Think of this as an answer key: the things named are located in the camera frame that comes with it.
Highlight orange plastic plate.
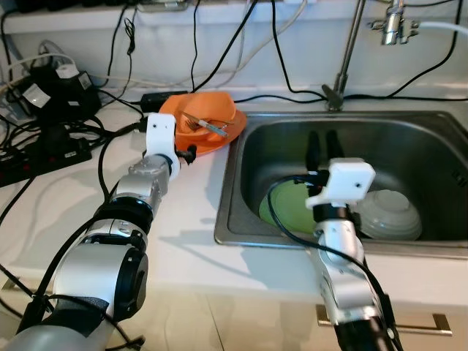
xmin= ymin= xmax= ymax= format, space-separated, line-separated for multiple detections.
xmin=179 ymin=110 xmax=248 ymax=155

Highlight orange plastic bowl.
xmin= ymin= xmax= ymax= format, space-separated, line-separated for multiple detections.
xmin=159 ymin=91 xmax=238 ymax=140

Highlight green plate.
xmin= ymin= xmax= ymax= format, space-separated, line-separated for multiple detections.
xmin=258 ymin=181 xmax=322 ymax=236

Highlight steel sink faucet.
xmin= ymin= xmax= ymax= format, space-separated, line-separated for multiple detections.
xmin=322 ymin=0 xmax=366 ymax=113

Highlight black power adapter brick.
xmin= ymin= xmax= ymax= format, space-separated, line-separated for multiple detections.
xmin=139 ymin=91 xmax=192 ymax=105

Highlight stainless steel sink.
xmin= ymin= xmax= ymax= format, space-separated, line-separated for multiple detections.
xmin=214 ymin=110 xmax=468 ymax=258

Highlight white bowl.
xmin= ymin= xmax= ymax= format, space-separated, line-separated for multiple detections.
xmin=353 ymin=189 xmax=424 ymax=241

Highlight black charger box white labels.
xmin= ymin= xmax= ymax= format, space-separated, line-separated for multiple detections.
xmin=18 ymin=62 xmax=102 ymax=121

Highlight black power strip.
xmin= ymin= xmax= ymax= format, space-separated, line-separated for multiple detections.
xmin=0 ymin=139 xmax=92 ymax=187

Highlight cream sink cabinet door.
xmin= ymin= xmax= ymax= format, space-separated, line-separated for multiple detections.
xmin=205 ymin=289 xmax=468 ymax=351

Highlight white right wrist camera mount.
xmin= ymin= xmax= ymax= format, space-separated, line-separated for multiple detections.
xmin=305 ymin=157 xmax=377 ymax=211

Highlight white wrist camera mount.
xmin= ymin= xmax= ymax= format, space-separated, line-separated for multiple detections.
xmin=305 ymin=157 xmax=377 ymax=211
xmin=145 ymin=113 xmax=181 ymax=180

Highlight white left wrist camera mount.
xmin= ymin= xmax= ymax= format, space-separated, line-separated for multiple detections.
xmin=145 ymin=113 xmax=181 ymax=180

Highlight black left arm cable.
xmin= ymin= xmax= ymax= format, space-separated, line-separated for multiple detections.
xmin=18 ymin=121 xmax=151 ymax=337

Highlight black adapter cable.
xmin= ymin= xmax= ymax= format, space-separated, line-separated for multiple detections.
xmin=233 ymin=91 xmax=468 ymax=105

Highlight black wall cable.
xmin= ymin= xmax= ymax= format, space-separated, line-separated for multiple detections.
xmin=384 ymin=0 xmax=463 ymax=99
xmin=190 ymin=0 xmax=202 ymax=92
xmin=192 ymin=0 xmax=260 ymax=92
xmin=271 ymin=0 xmax=328 ymax=99

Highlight chrome wall tap fitting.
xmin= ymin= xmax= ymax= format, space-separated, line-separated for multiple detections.
xmin=369 ymin=0 xmax=422 ymax=46

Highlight white water hose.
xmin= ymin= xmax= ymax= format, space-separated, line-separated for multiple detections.
xmin=417 ymin=20 xmax=468 ymax=37

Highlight long metal cabinet handle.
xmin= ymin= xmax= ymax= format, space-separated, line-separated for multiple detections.
xmin=316 ymin=306 xmax=453 ymax=336

